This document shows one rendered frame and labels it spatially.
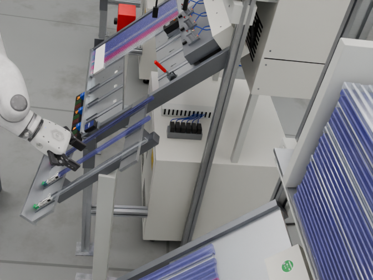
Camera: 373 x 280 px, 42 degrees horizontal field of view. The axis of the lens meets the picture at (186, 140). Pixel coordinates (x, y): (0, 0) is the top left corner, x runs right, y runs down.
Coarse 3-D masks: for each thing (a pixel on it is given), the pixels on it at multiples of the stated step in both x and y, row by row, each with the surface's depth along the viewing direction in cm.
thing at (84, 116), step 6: (90, 54) 241; (90, 60) 238; (90, 66) 234; (90, 78) 227; (90, 84) 224; (84, 96) 215; (84, 102) 211; (84, 108) 208; (84, 114) 205; (84, 120) 203; (84, 132) 198
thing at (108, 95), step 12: (120, 60) 223; (108, 72) 222; (120, 72) 215; (96, 84) 221; (108, 84) 214; (120, 84) 207; (96, 96) 214; (108, 96) 207; (120, 96) 201; (96, 108) 206; (108, 108) 200; (120, 108) 195; (96, 120) 200
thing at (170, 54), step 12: (180, 0) 227; (192, 0) 220; (180, 12) 219; (156, 36) 217; (180, 36) 204; (156, 48) 209; (168, 48) 204; (180, 48) 197; (168, 60) 197; (180, 60) 192; (180, 72) 186
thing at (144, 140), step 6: (144, 138) 143; (138, 144) 144; (126, 150) 146; (132, 150) 145; (114, 156) 149; (120, 156) 147; (108, 162) 149; (96, 168) 152; (102, 168) 151; (84, 174) 154; (90, 174) 153; (78, 180) 155; (66, 186) 158; (72, 186) 156; (60, 192) 159; (36, 204) 164
